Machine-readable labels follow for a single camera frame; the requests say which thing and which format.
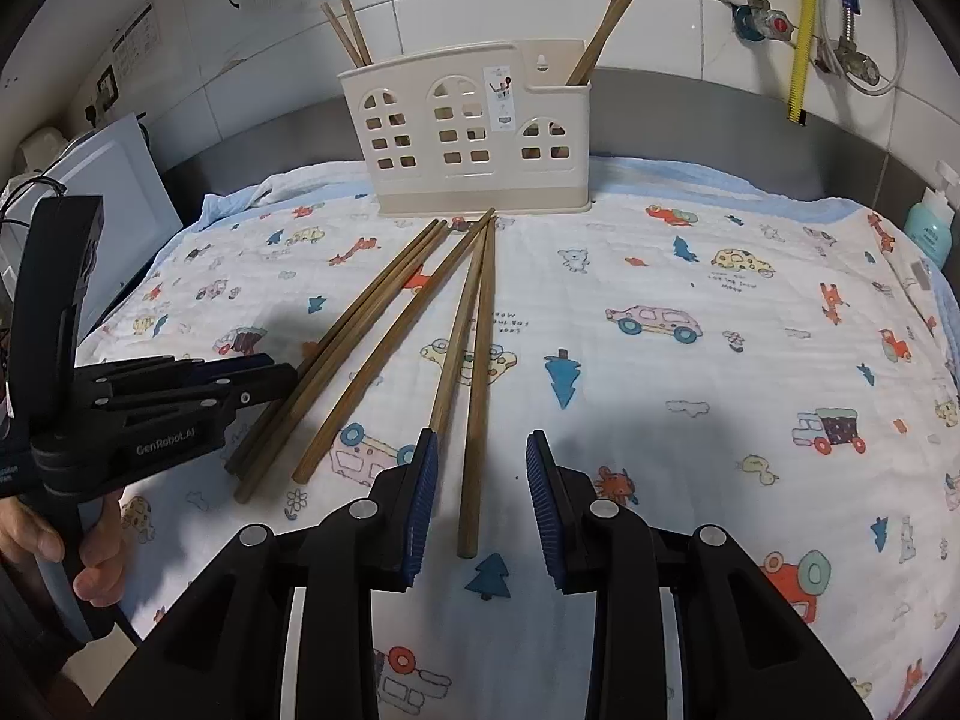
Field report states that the black cable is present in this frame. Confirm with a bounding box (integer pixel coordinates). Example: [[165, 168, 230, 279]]
[[0, 176, 65, 233]]

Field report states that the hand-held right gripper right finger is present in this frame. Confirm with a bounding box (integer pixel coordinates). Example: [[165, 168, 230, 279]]
[[525, 430, 875, 720]]

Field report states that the teal soap bottle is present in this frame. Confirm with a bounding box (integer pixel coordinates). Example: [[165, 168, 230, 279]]
[[902, 161, 960, 267]]

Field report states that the yellow gas hose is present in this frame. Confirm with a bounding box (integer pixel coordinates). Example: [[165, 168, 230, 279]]
[[786, 0, 817, 127]]

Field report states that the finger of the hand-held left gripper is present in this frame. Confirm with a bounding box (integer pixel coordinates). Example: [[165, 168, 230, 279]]
[[75, 352, 276, 391], [90, 364, 299, 430]]

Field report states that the cartoon printed white blanket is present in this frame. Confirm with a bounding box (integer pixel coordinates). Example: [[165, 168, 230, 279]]
[[75, 157, 960, 720]]

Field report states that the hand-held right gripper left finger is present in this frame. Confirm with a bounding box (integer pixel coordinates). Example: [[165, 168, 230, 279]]
[[97, 427, 440, 720]]

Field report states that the metal water valve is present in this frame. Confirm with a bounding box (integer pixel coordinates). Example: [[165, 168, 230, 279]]
[[829, 41, 882, 87]]

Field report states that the person's left hand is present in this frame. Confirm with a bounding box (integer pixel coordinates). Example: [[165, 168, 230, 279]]
[[0, 495, 127, 610]]

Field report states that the brown wooden chopstick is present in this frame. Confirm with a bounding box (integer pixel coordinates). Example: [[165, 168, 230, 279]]
[[427, 225, 487, 436], [564, 0, 652, 86], [236, 220, 453, 503], [291, 207, 497, 485], [576, 0, 659, 86], [457, 219, 497, 560], [223, 219, 443, 475], [321, 2, 365, 68], [340, 0, 374, 67]]

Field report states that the white paper wall notice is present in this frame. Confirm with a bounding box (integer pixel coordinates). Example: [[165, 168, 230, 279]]
[[111, 0, 162, 61]]

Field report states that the cream plastic utensil holder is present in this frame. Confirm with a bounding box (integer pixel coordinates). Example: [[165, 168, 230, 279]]
[[336, 40, 593, 217]]

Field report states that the water valve red handle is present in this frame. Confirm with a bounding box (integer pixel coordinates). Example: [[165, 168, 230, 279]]
[[731, 4, 796, 42]]

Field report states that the thin white hose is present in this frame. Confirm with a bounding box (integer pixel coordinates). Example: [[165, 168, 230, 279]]
[[817, 7, 908, 98]]

